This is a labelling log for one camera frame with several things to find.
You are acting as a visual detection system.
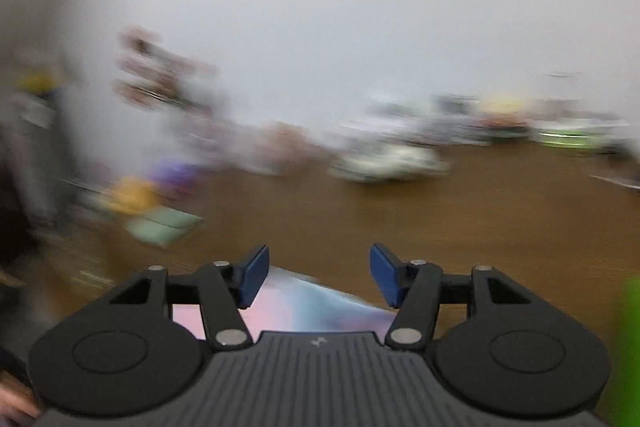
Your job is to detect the bright green case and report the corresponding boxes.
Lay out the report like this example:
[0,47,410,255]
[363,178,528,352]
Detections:
[599,276,640,427]

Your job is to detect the folded green cloth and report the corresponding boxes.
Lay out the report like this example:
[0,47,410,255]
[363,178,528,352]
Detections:
[124,208,204,249]

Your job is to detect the dried flowers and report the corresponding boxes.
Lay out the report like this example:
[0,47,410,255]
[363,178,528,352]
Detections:
[116,26,217,108]

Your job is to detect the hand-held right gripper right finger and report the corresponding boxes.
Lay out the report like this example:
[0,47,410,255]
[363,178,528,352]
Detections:
[369,244,535,352]

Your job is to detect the translucent green box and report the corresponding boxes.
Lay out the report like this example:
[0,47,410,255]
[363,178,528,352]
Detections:
[531,126,627,148]

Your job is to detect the yellow snack packets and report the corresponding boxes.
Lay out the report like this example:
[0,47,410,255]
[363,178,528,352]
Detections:
[474,96,532,118]

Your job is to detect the clear plastic bag of snacks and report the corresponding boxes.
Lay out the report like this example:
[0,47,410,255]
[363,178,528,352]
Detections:
[229,121,327,174]

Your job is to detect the pink and blue cloth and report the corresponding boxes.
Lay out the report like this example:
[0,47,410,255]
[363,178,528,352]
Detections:
[169,266,402,344]

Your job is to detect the cream cloth with green flowers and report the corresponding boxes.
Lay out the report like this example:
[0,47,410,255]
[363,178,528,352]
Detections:
[329,141,449,184]

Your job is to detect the purple tissue pack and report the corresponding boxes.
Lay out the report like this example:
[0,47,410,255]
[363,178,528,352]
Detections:
[151,158,202,188]

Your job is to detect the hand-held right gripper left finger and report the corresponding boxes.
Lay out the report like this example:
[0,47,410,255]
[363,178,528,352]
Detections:
[107,244,271,352]

